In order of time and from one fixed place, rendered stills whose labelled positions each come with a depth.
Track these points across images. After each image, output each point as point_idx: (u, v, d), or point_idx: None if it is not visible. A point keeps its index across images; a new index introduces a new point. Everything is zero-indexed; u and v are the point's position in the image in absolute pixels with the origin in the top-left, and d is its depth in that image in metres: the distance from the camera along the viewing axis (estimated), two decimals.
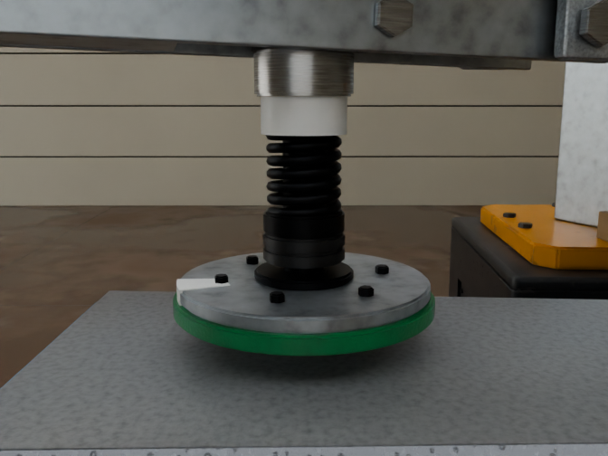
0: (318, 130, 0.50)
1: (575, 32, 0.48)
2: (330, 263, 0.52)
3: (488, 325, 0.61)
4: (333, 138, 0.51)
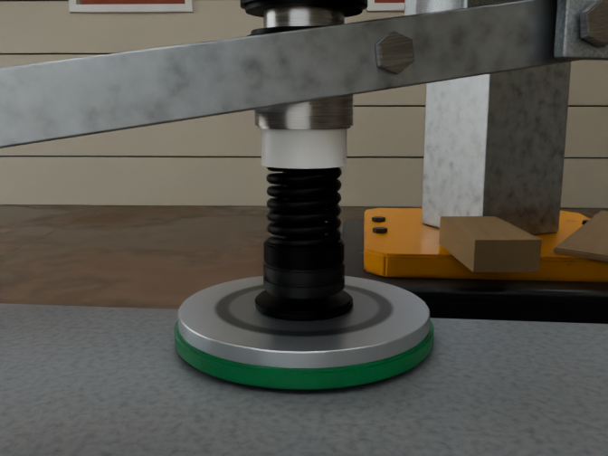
0: (318, 163, 0.50)
1: (575, 32, 0.48)
2: (330, 293, 0.53)
3: (122, 340, 0.57)
4: (333, 170, 0.52)
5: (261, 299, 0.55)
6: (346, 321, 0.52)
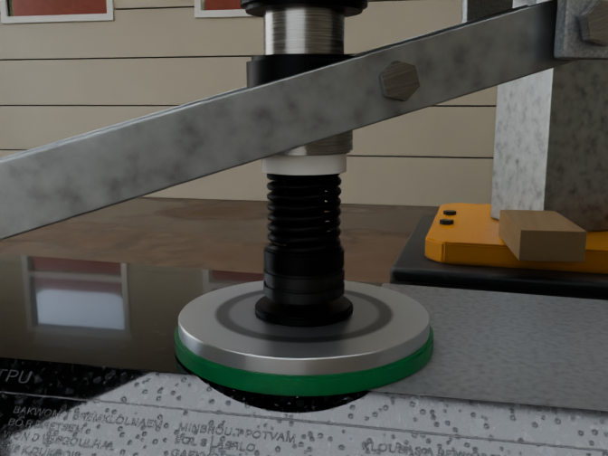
0: (318, 169, 0.50)
1: (575, 32, 0.48)
2: (330, 299, 0.53)
3: (186, 289, 0.72)
4: (333, 176, 0.52)
5: (261, 304, 0.55)
6: (345, 327, 0.52)
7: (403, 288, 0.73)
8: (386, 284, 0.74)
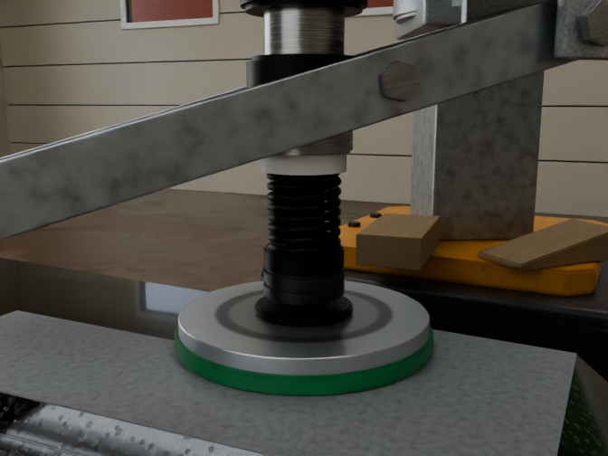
0: (318, 169, 0.50)
1: (575, 32, 0.48)
2: (330, 299, 0.53)
3: None
4: (333, 176, 0.52)
5: (269, 310, 0.54)
6: (364, 318, 0.54)
7: (124, 282, 0.75)
8: (116, 278, 0.77)
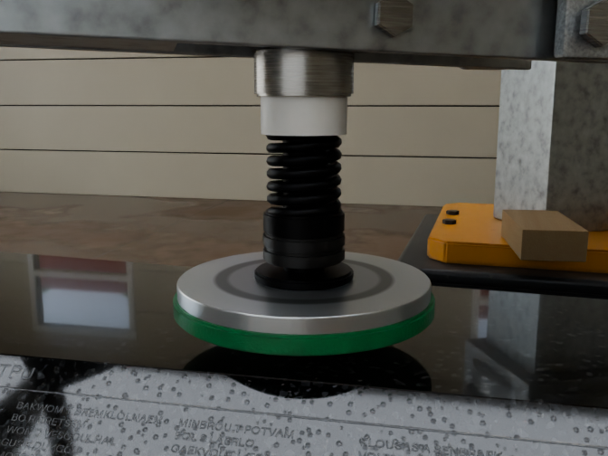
0: (318, 130, 0.50)
1: (575, 32, 0.48)
2: (330, 263, 0.52)
3: None
4: (333, 138, 0.51)
5: (262, 271, 0.54)
6: (355, 289, 0.52)
7: None
8: None
